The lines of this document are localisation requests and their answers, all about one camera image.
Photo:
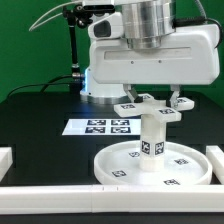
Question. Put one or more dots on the white round table top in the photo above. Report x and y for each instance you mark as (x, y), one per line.
(125, 163)

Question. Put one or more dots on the white front fence bar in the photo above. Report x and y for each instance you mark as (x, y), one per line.
(105, 198)

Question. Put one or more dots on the white marker sheet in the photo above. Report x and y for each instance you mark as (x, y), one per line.
(103, 127)

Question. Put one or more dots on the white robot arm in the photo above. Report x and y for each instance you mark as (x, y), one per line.
(141, 42)

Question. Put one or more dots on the white right fence block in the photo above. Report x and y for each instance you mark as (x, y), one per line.
(216, 156)

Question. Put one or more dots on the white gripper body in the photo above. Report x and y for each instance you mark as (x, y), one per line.
(189, 56)

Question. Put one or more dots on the white fence block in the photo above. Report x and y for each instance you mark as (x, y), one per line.
(216, 156)
(6, 160)

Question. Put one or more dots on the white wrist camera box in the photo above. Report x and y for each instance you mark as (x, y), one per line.
(110, 27)

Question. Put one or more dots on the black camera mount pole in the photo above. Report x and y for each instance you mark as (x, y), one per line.
(76, 17)

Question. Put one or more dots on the white cross-shaped table base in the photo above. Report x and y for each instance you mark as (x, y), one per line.
(157, 108)

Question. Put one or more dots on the white left fence block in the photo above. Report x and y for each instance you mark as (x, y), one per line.
(6, 160)

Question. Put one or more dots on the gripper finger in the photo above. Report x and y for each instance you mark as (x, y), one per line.
(173, 99)
(131, 93)

